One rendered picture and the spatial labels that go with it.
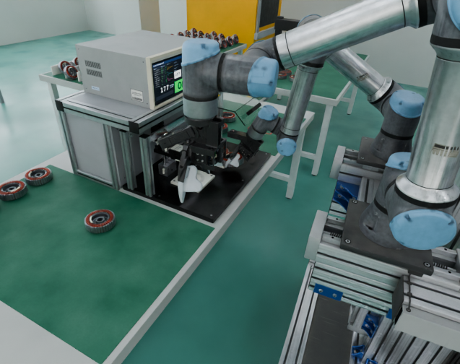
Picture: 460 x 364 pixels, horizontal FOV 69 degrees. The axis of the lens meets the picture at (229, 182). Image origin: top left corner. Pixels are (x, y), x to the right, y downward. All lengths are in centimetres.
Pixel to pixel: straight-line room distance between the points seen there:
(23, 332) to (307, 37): 106
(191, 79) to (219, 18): 455
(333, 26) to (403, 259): 58
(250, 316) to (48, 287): 113
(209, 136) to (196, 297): 143
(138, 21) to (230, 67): 479
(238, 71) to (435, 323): 74
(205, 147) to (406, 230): 45
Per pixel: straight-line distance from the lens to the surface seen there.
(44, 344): 113
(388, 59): 655
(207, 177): 157
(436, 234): 79
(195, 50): 68
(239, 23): 510
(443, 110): 68
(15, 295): 127
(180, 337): 192
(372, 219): 97
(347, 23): 76
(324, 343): 174
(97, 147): 155
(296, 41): 76
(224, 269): 219
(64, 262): 130
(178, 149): 151
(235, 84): 67
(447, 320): 101
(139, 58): 139
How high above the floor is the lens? 164
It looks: 34 degrees down
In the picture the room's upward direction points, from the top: 3 degrees clockwise
